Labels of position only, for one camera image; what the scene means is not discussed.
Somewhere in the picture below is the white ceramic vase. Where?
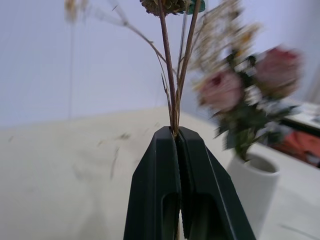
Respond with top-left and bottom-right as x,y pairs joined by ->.
226,151 -> 281,238

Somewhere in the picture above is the pink rose bouquet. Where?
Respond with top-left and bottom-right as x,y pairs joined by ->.
192,46 -> 305,163

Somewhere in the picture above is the black-edged side table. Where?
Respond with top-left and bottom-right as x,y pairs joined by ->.
281,101 -> 320,138

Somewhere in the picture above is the orange red object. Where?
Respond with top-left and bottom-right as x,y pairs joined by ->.
279,131 -> 320,168

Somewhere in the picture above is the dried brown flower bouquet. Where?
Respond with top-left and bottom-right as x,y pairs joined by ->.
63,0 -> 262,137

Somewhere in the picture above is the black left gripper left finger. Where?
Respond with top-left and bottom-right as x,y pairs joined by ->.
123,126 -> 182,240

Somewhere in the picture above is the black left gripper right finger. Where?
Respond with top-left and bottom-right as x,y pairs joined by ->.
175,126 -> 257,240

